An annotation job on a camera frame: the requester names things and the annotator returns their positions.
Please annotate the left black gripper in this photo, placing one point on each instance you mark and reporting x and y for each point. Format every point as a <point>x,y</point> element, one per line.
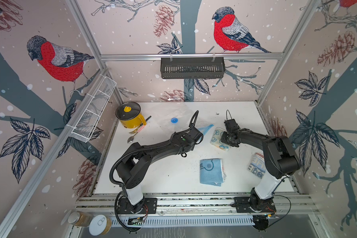
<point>181,137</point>

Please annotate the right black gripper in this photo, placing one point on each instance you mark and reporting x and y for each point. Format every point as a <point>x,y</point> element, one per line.
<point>223,137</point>

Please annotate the cream towel blue faces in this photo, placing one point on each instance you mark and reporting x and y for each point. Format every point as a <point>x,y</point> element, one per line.
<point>216,139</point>

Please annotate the clear vacuum bag blue zip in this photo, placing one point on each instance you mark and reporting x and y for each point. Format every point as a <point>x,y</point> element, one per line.
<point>176,117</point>

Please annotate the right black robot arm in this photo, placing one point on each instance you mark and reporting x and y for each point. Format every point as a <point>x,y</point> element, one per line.
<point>280,160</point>

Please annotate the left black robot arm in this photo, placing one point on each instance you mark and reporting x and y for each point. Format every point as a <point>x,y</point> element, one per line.
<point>129,171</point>

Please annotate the blue folded towel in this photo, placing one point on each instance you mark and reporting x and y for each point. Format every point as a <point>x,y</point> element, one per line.
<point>212,172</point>

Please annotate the metal spoon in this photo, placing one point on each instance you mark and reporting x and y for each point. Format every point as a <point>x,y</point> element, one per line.
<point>131,139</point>

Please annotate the yellow pot with lid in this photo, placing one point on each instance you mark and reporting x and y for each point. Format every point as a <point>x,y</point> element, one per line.
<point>130,116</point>

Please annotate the tin can white lid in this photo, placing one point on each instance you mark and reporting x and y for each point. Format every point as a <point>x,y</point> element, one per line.
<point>100,225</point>

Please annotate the glass jar amber content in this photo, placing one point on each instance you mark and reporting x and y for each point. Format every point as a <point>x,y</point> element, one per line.
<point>80,219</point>

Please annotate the pink handled fork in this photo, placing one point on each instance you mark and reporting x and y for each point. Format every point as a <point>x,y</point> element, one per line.
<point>137,129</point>

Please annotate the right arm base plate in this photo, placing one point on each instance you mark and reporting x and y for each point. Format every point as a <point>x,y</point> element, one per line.
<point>254,205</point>

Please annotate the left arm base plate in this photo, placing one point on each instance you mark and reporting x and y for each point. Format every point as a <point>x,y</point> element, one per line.
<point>146,206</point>

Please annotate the black wire shelf basket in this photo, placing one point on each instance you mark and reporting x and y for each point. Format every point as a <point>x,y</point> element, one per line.
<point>192,68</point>

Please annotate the white mesh wall basket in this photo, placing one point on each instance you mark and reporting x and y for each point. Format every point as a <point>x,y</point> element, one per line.
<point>84,129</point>

